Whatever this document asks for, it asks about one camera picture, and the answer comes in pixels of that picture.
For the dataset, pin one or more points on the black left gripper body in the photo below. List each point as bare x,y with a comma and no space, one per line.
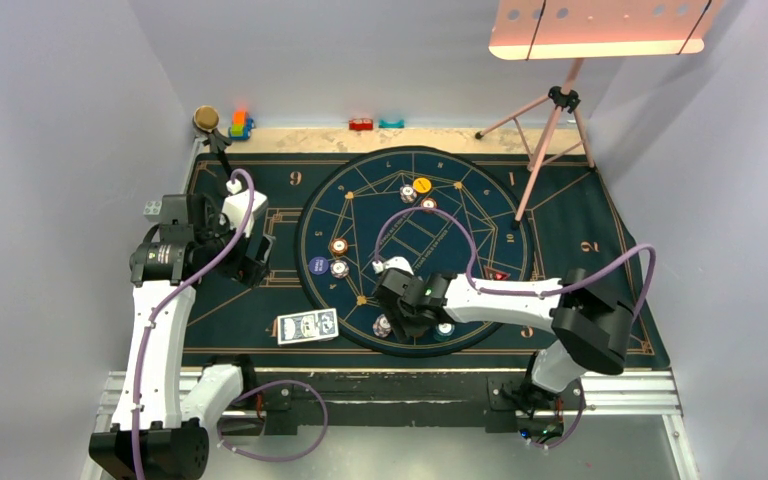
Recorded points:
241,266

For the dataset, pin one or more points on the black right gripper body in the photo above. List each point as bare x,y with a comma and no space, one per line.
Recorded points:
402,321

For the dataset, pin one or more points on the pink white chip stack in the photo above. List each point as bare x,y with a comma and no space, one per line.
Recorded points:
382,327

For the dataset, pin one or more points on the teal chip stack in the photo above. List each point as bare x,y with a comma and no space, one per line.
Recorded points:
443,332

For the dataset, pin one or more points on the purple small blind button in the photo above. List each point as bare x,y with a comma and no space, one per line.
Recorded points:
318,265

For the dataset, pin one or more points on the black red all-in triangle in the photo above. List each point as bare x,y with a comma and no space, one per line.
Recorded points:
495,274

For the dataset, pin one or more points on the orange poker chip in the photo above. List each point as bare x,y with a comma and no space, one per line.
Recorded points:
339,247
428,205

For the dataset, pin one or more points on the yellow big blind button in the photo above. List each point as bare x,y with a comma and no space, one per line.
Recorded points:
422,185

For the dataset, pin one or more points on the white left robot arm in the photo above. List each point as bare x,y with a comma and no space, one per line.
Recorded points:
156,431

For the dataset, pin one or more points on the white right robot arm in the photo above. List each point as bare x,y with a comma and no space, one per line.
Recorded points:
592,326

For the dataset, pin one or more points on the blue playing card deck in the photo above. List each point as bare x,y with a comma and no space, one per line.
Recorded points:
309,326

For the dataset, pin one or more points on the round blue poker mat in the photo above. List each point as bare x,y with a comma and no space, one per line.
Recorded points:
360,202

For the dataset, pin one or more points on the grey lego brick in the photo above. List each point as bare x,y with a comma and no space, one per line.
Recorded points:
152,211

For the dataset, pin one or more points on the orange green blue toy blocks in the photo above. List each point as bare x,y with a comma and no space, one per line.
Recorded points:
241,125

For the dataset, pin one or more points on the round brown knob stand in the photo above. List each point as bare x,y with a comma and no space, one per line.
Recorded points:
206,119

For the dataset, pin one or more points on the red toy block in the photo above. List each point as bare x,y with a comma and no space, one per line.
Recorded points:
361,124

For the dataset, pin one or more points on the rectangular dark green poker mat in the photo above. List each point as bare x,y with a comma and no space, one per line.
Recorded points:
573,220

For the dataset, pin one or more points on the teal toy block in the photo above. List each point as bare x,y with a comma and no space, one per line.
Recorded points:
391,123

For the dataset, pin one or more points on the pink music stand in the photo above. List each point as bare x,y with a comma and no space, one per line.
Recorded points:
581,30

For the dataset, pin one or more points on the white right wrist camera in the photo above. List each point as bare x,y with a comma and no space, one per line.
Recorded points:
396,262

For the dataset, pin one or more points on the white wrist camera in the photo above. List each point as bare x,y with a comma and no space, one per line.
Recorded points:
243,207
396,262

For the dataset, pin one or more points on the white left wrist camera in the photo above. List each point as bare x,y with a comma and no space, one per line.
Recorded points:
243,207

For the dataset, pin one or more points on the aluminium frame rail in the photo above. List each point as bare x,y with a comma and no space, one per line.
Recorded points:
460,397

